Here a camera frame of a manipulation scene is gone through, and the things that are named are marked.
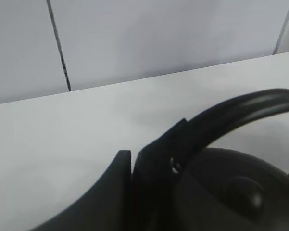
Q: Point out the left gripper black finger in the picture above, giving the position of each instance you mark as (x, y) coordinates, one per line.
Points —
(103, 207)

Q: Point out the black cast iron teapot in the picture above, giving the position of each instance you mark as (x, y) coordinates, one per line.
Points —
(180, 183)

